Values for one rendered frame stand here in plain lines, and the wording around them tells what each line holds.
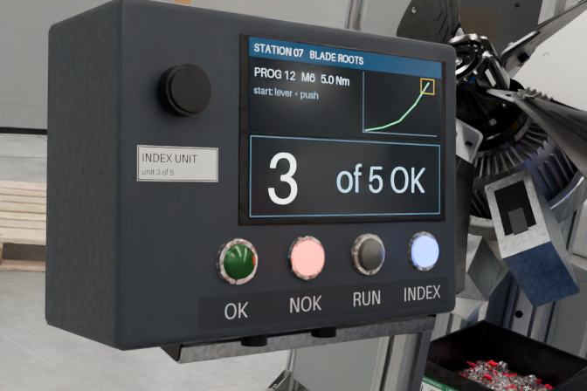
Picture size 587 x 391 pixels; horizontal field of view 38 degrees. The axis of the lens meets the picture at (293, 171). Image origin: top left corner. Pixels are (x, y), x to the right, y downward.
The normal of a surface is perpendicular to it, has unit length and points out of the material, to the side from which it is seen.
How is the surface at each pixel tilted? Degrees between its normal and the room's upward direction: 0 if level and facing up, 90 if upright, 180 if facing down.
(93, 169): 90
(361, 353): 90
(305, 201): 75
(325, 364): 90
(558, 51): 50
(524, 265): 121
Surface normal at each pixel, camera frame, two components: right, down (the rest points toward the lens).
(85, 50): -0.80, -0.02
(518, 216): -0.51, -0.64
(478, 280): 0.74, 0.02
